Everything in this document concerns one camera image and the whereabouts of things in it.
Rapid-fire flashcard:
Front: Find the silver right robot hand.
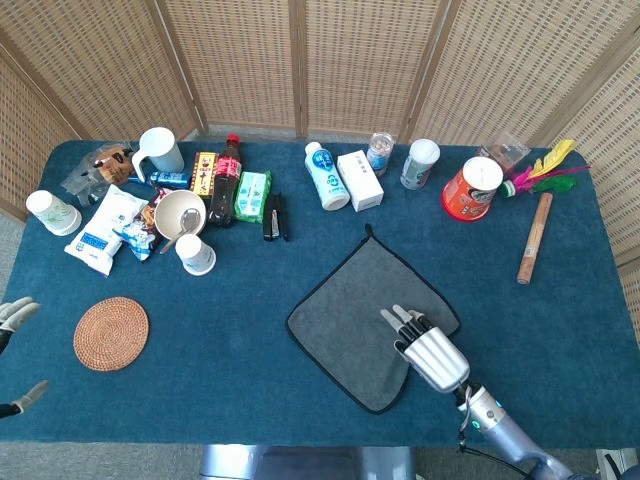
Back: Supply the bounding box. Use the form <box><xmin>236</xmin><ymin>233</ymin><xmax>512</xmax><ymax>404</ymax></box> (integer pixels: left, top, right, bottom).
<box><xmin>379</xmin><ymin>303</ymin><xmax>471</xmax><ymax>395</ymax></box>

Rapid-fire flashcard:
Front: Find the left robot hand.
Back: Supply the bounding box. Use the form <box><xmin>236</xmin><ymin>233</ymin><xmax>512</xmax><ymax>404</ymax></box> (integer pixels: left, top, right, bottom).
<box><xmin>0</xmin><ymin>296</ymin><xmax>50</xmax><ymax>420</ymax></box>

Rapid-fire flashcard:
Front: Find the grey microfibre cloth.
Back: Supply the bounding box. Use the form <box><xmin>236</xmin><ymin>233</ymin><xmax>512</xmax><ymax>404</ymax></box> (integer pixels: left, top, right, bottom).
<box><xmin>285</xmin><ymin>223</ymin><xmax>462</xmax><ymax>415</ymax></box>

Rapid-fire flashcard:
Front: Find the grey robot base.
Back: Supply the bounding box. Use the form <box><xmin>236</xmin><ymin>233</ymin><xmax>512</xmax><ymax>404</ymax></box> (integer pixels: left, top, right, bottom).
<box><xmin>199</xmin><ymin>444</ymin><xmax>416</xmax><ymax>480</ymax></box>

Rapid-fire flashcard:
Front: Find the round woven rattan coaster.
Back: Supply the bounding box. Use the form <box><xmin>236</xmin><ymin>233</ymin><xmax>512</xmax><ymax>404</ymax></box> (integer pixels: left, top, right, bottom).
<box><xmin>72</xmin><ymin>296</ymin><xmax>151</xmax><ymax>373</ymax></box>

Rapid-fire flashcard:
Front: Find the paper cup with green print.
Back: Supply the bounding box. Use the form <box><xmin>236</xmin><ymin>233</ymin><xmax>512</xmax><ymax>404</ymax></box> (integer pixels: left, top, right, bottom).
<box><xmin>25</xmin><ymin>189</ymin><xmax>83</xmax><ymax>237</ymax></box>

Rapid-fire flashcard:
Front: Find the white snack bag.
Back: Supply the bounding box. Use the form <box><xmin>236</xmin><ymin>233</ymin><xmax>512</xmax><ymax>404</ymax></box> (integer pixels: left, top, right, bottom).
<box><xmin>63</xmin><ymin>183</ymin><xmax>150</xmax><ymax>278</ymax></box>

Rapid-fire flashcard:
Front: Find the blue and brown snack bag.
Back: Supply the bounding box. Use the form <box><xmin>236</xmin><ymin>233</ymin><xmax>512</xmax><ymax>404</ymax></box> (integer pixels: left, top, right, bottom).
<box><xmin>112</xmin><ymin>187</ymin><xmax>174</xmax><ymax>263</ymax></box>

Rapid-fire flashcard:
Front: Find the wooden rolling pin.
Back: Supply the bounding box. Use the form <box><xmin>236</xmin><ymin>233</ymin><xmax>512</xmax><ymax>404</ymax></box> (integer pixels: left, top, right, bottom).
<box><xmin>516</xmin><ymin>192</ymin><xmax>555</xmax><ymax>286</ymax></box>

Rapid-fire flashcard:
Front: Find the orange instant noodle cup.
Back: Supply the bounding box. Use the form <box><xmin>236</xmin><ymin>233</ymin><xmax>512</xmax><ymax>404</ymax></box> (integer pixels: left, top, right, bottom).
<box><xmin>440</xmin><ymin>156</ymin><xmax>505</xmax><ymax>223</ymax></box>

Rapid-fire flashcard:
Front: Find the clear bag with brown bread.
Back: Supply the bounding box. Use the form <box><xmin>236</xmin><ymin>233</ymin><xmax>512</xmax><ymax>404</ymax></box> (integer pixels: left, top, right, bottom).
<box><xmin>60</xmin><ymin>142</ymin><xmax>139</xmax><ymax>208</ymax></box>

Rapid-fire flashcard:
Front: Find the beige bowl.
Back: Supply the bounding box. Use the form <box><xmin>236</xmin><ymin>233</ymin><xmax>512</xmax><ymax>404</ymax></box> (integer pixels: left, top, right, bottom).
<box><xmin>153</xmin><ymin>189</ymin><xmax>208</xmax><ymax>240</ymax></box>

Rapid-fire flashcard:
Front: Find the paper cup with blue print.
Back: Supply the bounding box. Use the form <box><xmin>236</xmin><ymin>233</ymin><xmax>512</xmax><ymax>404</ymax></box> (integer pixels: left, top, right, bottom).
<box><xmin>174</xmin><ymin>233</ymin><xmax>217</xmax><ymax>277</ymax></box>

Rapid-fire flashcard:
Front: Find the white cardboard box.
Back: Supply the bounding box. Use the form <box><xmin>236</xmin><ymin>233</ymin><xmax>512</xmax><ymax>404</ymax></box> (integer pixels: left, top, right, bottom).
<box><xmin>336</xmin><ymin>149</ymin><xmax>385</xmax><ymax>213</ymax></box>

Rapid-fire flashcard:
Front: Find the metal spoon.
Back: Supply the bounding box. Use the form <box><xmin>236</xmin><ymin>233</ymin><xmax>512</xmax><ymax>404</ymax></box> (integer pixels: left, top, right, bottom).
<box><xmin>159</xmin><ymin>207</ymin><xmax>202</xmax><ymax>255</ymax></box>

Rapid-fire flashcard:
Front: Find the small blue wrapped bar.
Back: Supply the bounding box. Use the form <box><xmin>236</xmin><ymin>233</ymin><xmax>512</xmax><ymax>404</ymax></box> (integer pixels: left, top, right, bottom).
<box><xmin>128</xmin><ymin>170</ymin><xmax>192</xmax><ymax>190</ymax></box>

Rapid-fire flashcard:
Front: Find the colourful feather shuttlecock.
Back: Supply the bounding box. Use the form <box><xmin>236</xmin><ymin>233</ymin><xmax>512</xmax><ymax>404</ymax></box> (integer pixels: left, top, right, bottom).
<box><xmin>499</xmin><ymin>138</ymin><xmax>592</xmax><ymax>200</ymax></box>

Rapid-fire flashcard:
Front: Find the blue tablecloth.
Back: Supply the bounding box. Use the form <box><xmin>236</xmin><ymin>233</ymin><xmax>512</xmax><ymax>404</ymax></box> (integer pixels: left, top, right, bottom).
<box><xmin>0</xmin><ymin>139</ymin><xmax>640</xmax><ymax>449</ymax></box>

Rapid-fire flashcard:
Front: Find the black stapler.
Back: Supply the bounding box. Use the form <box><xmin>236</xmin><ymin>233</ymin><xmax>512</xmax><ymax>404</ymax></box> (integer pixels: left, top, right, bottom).
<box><xmin>262</xmin><ymin>192</ymin><xmax>291</xmax><ymax>244</ymax></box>

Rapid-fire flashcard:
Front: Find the white bottle with blue label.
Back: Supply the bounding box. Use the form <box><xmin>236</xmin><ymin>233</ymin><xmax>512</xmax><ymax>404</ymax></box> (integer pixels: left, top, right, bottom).
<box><xmin>303</xmin><ymin>141</ymin><xmax>351</xmax><ymax>212</ymax></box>

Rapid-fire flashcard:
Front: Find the clear plastic jar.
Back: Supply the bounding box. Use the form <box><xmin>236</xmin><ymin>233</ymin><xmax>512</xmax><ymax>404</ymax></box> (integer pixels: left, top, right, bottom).
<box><xmin>366</xmin><ymin>131</ymin><xmax>396</xmax><ymax>177</ymax></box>

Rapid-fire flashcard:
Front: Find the light blue mug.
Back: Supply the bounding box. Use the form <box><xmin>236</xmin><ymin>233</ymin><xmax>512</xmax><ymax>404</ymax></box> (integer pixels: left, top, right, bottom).
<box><xmin>130</xmin><ymin>126</ymin><xmax>186</xmax><ymax>184</ymax></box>

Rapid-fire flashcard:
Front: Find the clear plastic package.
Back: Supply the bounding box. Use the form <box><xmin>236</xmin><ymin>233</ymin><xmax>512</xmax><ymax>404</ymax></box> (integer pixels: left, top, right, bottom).
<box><xmin>475</xmin><ymin>130</ymin><xmax>532</xmax><ymax>176</ymax></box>

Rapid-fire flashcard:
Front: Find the yellow and red snack box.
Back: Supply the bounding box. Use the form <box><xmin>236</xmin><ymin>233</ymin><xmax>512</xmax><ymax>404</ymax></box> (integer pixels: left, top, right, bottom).
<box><xmin>189</xmin><ymin>151</ymin><xmax>220</xmax><ymax>198</ymax></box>

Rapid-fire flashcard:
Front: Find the green wet wipes pack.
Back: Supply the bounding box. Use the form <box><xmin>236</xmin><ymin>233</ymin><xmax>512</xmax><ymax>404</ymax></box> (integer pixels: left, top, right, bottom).
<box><xmin>233</xmin><ymin>170</ymin><xmax>273</xmax><ymax>225</ymax></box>

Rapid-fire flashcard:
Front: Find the cola bottle with red label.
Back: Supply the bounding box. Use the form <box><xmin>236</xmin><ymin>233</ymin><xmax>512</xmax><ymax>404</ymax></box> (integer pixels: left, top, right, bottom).
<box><xmin>206</xmin><ymin>133</ymin><xmax>244</xmax><ymax>229</ymax></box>

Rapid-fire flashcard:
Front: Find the woven bamboo folding screen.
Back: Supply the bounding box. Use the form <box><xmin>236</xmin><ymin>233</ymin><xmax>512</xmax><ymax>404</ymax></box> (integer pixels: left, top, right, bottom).
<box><xmin>0</xmin><ymin>0</ymin><xmax>640</xmax><ymax>346</ymax></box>

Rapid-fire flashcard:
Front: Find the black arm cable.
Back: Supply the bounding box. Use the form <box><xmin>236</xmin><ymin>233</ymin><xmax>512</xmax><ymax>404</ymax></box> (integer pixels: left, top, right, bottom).
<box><xmin>455</xmin><ymin>383</ymin><xmax>534</xmax><ymax>476</ymax></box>

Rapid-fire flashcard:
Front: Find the white box with black cable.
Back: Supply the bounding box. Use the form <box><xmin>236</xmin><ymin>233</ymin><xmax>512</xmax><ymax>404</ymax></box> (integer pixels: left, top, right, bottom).
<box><xmin>595</xmin><ymin>447</ymin><xmax>640</xmax><ymax>480</ymax></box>

